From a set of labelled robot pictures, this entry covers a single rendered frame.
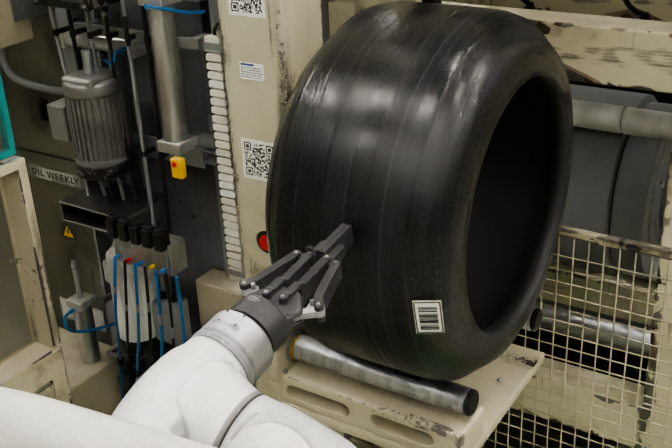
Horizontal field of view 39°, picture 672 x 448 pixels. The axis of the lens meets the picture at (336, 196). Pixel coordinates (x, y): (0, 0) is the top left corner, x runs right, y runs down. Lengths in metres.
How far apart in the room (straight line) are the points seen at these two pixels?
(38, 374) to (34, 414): 1.01
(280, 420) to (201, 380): 0.11
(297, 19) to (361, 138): 0.33
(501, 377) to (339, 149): 0.65
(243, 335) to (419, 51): 0.50
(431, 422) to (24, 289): 0.76
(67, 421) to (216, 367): 0.29
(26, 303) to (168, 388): 0.80
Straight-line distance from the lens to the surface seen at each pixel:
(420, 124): 1.27
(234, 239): 1.76
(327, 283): 1.18
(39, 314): 1.78
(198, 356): 1.05
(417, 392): 1.56
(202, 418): 1.01
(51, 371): 1.80
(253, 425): 0.97
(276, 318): 1.12
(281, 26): 1.52
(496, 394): 1.73
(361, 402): 1.61
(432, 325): 1.33
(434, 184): 1.26
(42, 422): 0.78
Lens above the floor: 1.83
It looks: 24 degrees down
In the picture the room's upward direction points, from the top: 3 degrees counter-clockwise
